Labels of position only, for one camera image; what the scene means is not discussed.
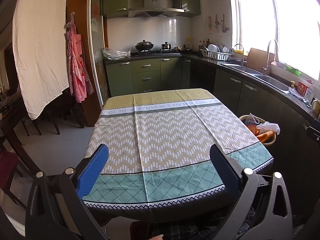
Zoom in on steel range hood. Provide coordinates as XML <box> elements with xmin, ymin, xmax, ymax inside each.
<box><xmin>127</xmin><ymin>0</ymin><xmax>185</xmax><ymax>18</ymax></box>

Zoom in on red checkered apron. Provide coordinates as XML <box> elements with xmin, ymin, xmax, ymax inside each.
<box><xmin>65</xmin><ymin>12</ymin><xmax>94</xmax><ymax>103</ymax></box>

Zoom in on hanging kitchen utensils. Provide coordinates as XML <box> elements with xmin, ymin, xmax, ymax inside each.
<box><xmin>207</xmin><ymin>14</ymin><xmax>228</xmax><ymax>34</ymax></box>

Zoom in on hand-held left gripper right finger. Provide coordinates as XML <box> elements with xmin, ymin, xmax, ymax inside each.
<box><xmin>209</xmin><ymin>144</ymin><xmax>294</xmax><ymax>240</ymax></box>

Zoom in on green drawer cabinet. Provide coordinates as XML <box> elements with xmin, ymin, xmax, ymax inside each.
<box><xmin>105</xmin><ymin>56</ymin><xmax>183</xmax><ymax>98</ymax></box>

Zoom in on kitchen window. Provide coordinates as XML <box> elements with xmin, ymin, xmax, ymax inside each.
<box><xmin>229</xmin><ymin>0</ymin><xmax>320</xmax><ymax>80</ymax></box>

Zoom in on dark wooden chair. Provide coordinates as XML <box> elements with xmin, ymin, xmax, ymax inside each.
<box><xmin>0</xmin><ymin>90</ymin><xmax>28</xmax><ymax>155</ymax></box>

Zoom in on gas stove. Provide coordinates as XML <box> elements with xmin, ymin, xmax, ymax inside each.
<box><xmin>131</xmin><ymin>50</ymin><xmax>180</xmax><ymax>55</ymax></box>

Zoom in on red packet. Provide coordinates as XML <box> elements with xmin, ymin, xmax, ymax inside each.
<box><xmin>297</xmin><ymin>80</ymin><xmax>308</xmax><ymax>97</ymax></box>

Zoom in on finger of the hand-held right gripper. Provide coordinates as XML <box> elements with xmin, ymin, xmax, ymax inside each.
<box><xmin>306</xmin><ymin>120</ymin><xmax>320</xmax><ymax>142</ymax></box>

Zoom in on patterned tablecloth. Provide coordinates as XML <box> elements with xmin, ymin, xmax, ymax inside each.
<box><xmin>82</xmin><ymin>88</ymin><xmax>274</xmax><ymax>224</ymax></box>

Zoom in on clear plastic bag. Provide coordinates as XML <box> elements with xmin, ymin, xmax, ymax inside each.
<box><xmin>102</xmin><ymin>47</ymin><xmax>132</xmax><ymax>61</ymax></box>

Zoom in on orange wrapper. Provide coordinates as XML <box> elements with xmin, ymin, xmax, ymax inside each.
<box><xmin>247</xmin><ymin>124</ymin><xmax>275</xmax><ymax>142</ymax></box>

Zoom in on steel double sink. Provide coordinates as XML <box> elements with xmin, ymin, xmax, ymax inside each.
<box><xmin>221</xmin><ymin>62</ymin><xmax>292</xmax><ymax>92</ymax></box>

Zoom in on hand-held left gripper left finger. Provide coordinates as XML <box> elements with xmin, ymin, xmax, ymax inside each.
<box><xmin>25</xmin><ymin>144</ymin><xmax>110</xmax><ymax>240</ymax></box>

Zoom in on dark wooden chairs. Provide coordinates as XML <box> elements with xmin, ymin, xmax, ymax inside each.
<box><xmin>21</xmin><ymin>90</ymin><xmax>85</xmax><ymax>137</ymax></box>

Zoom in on white hanging sheet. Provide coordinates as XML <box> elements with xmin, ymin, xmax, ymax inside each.
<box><xmin>12</xmin><ymin>0</ymin><xmax>70</xmax><ymax>120</ymax></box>

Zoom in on tall steel faucet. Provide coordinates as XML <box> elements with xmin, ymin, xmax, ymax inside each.
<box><xmin>262</xmin><ymin>39</ymin><xmax>279</xmax><ymax>76</ymax></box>

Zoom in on white plastic bag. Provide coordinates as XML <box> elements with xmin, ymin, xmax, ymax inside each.
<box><xmin>260</xmin><ymin>121</ymin><xmax>280</xmax><ymax>135</ymax></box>

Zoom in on green base cabinets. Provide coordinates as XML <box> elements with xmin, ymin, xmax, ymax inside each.
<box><xmin>182</xmin><ymin>56</ymin><xmax>320</xmax><ymax>160</ymax></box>

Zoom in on red chair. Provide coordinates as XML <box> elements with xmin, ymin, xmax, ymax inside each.
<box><xmin>0</xmin><ymin>152</ymin><xmax>25</xmax><ymax>205</ymax></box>

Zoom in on small steel faucet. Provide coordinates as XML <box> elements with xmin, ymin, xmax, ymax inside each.
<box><xmin>234</xmin><ymin>44</ymin><xmax>245</xmax><ymax>67</ymax></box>

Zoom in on dark kitchen countertop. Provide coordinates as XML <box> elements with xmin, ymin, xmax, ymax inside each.
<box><xmin>104</xmin><ymin>51</ymin><xmax>320</xmax><ymax>120</ymax></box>

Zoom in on white dish rack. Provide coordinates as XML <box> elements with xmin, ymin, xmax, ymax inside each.
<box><xmin>201</xmin><ymin>44</ymin><xmax>234</xmax><ymax>61</ymax></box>

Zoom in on glass sliding door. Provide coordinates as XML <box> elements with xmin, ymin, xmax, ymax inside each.
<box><xmin>87</xmin><ymin>0</ymin><xmax>110</xmax><ymax>105</ymax></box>

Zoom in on black wok with lid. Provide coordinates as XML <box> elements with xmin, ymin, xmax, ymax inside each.
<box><xmin>135</xmin><ymin>39</ymin><xmax>154</xmax><ymax>52</ymax></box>

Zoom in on green plastic container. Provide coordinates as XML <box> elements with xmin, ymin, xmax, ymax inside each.
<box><xmin>285</xmin><ymin>64</ymin><xmax>302</xmax><ymax>77</ymax></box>

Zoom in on yellow trash bin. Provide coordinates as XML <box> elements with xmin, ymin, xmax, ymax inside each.
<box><xmin>239</xmin><ymin>115</ymin><xmax>278</xmax><ymax>147</ymax></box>

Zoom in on person's plaid clothing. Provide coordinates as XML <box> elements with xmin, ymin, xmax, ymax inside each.
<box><xmin>147</xmin><ymin>207</ymin><xmax>255</xmax><ymax>240</ymax></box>

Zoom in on wooden cutting board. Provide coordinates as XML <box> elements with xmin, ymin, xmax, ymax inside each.
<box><xmin>246</xmin><ymin>47</ymin><xmax>269</xmax><ymax>70</ymax></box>

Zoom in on yellow kettle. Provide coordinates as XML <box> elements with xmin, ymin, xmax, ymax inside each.
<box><xmin>311</xmin><ymin>99</ymin><xmax>320</xmax><ymax>117</ymax></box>

